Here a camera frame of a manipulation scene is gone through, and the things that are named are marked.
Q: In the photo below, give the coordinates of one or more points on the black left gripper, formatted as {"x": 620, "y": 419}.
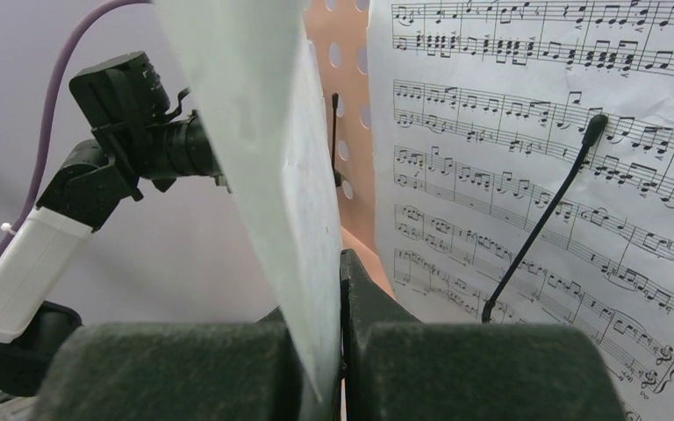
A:
{"x": 131, "y": 117}

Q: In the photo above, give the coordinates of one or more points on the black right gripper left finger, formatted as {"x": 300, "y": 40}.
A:
{"x": 148, "y": 371}

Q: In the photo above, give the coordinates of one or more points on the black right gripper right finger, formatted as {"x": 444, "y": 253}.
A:
{"x": 398, "y": 368}

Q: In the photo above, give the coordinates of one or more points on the sheet music paper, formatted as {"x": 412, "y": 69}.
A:
{"x": 538, "y": 136}
{"x": 254, "y": 76}

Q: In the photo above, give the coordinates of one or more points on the pink folding music stand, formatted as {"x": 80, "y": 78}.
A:
{"x": 338, "y": 30}

